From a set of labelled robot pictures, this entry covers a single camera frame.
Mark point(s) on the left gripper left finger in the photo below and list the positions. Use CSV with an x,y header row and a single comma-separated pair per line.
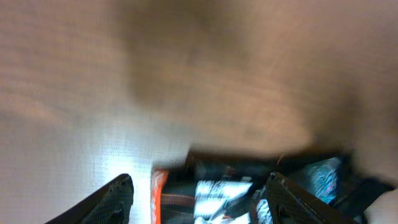
x,y
110,204

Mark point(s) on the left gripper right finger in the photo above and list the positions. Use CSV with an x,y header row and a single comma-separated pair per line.
x,y
289,203

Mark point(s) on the black patterned cycling jersey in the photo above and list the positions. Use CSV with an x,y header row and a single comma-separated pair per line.
x,y
220,188

